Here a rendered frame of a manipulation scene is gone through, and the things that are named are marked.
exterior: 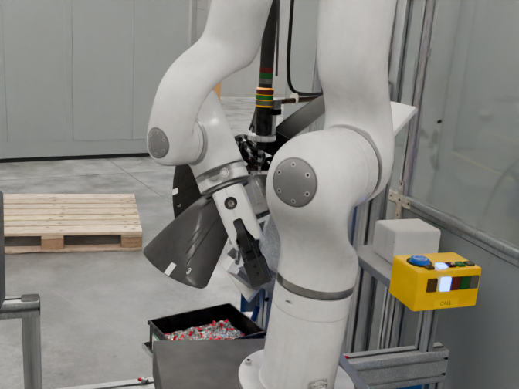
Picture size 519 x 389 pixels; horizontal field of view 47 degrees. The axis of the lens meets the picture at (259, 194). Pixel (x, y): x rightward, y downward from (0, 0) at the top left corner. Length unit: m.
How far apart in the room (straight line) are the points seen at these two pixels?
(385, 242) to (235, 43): 1.14
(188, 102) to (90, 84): 6.22
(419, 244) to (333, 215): 1.17
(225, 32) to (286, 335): 0.46
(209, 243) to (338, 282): 0.68
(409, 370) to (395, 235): 0.57
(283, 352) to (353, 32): 0.47
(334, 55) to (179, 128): 0.25
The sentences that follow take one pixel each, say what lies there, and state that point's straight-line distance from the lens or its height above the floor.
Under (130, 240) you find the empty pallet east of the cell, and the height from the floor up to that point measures 0.08.
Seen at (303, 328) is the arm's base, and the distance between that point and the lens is 0.89.
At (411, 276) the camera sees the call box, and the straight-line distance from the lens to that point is 1.29.
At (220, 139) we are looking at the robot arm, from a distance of 0.94.
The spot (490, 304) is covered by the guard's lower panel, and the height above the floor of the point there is 0.81.
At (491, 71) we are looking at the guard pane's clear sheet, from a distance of 1.87.
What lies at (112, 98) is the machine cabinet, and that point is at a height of 0.72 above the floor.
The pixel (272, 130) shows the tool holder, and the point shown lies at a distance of 1.47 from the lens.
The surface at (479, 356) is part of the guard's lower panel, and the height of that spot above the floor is 0.64.
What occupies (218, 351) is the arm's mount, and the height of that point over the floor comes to 0.99.
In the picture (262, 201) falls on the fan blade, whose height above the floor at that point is 1.17.
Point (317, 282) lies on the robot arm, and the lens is 0.85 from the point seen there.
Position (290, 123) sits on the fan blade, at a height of 1.31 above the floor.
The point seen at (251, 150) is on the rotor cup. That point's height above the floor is 1.23.
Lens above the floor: 1.51
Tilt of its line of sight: 15 degrees down
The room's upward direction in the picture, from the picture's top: 4 degrees clockwise
